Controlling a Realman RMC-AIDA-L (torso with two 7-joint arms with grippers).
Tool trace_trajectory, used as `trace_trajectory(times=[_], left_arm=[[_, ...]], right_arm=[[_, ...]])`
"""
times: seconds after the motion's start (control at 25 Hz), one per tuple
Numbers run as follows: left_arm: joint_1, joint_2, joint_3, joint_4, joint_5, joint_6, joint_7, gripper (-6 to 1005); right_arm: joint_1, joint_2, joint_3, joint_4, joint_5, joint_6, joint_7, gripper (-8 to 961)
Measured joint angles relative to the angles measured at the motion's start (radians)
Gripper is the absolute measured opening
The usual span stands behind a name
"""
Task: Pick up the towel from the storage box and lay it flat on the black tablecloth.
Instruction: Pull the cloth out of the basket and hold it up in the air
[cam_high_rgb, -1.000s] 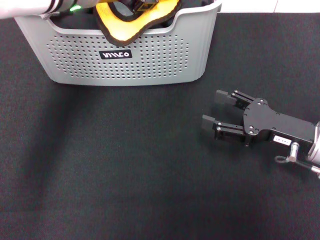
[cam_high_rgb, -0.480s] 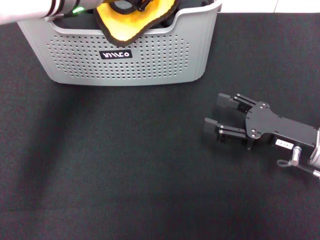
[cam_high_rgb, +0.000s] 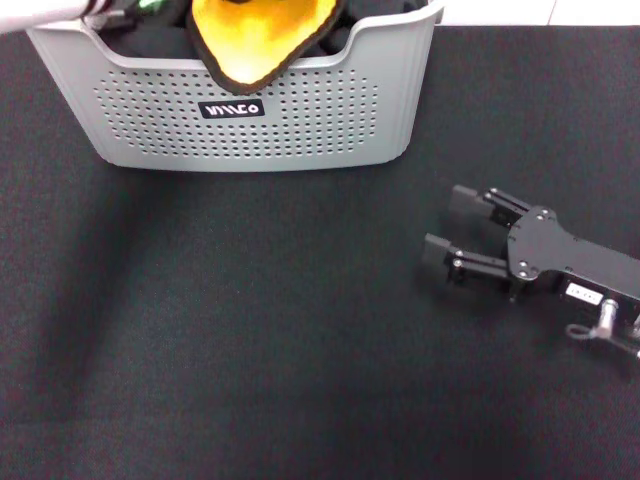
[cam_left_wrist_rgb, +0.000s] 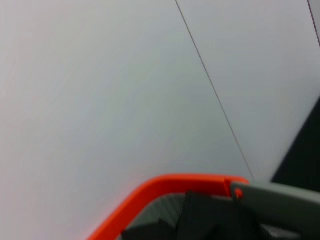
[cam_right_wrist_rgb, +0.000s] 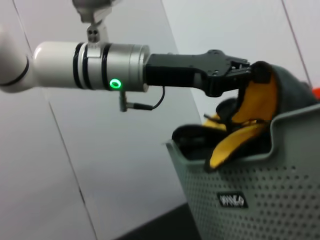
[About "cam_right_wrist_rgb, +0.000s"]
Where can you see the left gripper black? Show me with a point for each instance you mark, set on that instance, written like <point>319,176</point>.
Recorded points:
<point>180,70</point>

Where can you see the orange grey towel black trim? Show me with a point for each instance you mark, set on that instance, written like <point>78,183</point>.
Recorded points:
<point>260,100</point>

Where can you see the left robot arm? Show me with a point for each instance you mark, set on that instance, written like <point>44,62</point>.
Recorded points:
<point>57,65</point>

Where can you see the grey perforated plastic storage box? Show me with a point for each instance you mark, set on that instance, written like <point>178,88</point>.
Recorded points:
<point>275,200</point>

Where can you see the black tablecloth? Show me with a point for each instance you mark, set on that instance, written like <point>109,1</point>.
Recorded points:
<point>170,225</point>

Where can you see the red plastic container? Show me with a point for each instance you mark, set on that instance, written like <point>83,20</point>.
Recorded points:
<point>317,93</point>

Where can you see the black cloth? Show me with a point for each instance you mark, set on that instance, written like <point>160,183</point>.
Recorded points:
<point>190,140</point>

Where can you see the left wrist camera silver mount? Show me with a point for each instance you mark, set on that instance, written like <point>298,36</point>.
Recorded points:
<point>96,32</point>

